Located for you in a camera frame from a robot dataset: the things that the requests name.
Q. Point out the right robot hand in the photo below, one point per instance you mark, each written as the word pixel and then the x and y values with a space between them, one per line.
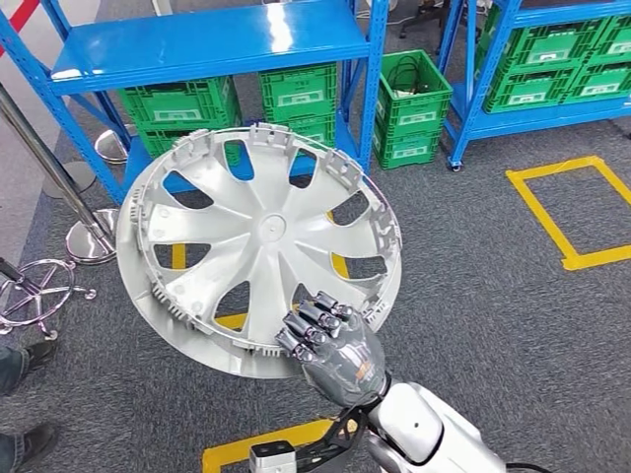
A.
pixel 345 365

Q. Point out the grey plastic wheel hubcap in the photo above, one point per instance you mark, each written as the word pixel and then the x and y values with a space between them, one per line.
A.
pixel 266 235

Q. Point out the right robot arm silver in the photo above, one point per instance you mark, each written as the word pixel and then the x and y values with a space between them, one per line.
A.
pixel 424 424

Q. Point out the blue metal shelf rack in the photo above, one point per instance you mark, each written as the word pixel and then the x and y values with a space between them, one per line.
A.
pixel 197 46
pixel 542 121

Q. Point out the green plastic crate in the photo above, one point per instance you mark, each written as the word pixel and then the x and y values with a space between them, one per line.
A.
pixel 162 142
pixel 315 130
pixel 616 36
pixel 532 88
pixel 296 91
pixel 177 104
pixel 542 46
pixel 409 153
pixel 601 81

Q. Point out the round stanchion base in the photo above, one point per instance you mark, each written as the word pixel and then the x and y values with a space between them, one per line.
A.
pixel 111 147
pixel 69 179

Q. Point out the chrome stool base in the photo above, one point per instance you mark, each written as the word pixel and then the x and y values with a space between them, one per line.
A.
pixel 44 287

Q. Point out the person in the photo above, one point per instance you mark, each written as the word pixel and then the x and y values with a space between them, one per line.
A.
pixel 29 359

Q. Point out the red barrier belt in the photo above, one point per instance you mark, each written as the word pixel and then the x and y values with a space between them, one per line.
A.
pixel 20 16

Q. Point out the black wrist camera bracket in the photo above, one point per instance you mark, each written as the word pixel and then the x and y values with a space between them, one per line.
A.
pixel 340 431

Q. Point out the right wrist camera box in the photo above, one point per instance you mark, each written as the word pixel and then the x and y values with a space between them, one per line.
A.
pixel 271 457

